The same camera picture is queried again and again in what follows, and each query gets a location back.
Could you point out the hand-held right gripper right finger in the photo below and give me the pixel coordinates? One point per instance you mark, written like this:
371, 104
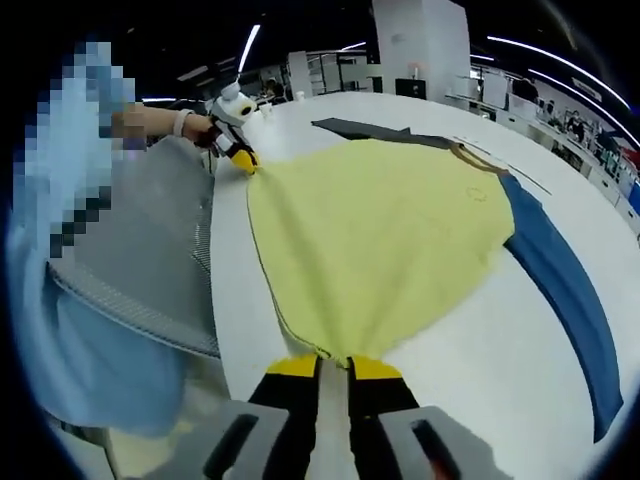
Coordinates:
380, 425

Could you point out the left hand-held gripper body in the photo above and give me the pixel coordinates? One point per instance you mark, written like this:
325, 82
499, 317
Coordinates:
230, 112

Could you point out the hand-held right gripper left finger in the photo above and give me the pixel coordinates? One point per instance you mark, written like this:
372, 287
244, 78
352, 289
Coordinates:
295, 425

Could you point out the yellow-green colour-block garment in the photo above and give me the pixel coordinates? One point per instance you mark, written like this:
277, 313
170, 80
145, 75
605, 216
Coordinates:
375, 225

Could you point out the person's left hand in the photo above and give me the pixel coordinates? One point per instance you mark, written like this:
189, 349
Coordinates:
200, 122

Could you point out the white wristband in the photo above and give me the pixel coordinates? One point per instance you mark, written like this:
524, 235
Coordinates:
183, 122

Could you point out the white cup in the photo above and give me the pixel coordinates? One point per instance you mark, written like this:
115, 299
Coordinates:
300, 95

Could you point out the black cabinet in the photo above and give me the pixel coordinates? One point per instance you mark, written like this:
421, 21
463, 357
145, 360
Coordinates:
411, 89

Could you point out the white square pillar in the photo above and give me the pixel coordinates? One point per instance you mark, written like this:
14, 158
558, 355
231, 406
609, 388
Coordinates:
420, 35

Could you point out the person's light blue shirt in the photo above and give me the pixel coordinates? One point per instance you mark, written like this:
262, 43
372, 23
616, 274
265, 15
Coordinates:
100, 360

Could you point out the white standing board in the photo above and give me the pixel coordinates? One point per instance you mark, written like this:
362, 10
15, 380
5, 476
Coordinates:
494, 91

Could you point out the long white desk row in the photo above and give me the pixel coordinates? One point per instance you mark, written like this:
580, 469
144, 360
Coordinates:
575, 152

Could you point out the long ceiling light strip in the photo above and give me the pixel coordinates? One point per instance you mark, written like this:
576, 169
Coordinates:
565, 62
575, 87

